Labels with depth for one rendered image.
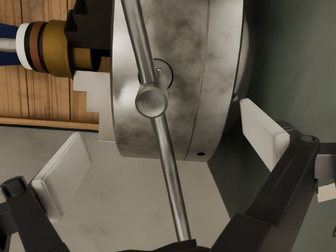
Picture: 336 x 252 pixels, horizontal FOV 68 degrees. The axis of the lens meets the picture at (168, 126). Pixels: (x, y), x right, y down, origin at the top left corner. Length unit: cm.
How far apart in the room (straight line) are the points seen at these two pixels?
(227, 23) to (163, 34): 6
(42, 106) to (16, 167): 124
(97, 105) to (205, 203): 147
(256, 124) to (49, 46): 30
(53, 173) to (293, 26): 24
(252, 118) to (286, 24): 13
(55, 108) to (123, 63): 43
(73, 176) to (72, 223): 177
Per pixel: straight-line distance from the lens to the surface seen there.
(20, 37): 42
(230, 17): 26
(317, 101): 27
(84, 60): 39
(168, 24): 25
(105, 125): 39
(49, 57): 40
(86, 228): 195
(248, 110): 18
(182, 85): 25
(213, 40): 25
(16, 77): 69
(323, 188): 31
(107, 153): 163
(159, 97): 16
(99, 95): 39
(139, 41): 17
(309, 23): 27
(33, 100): 68
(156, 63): 25
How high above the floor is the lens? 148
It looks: 75 degrees down
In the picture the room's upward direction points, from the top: 176 degrees clockwise
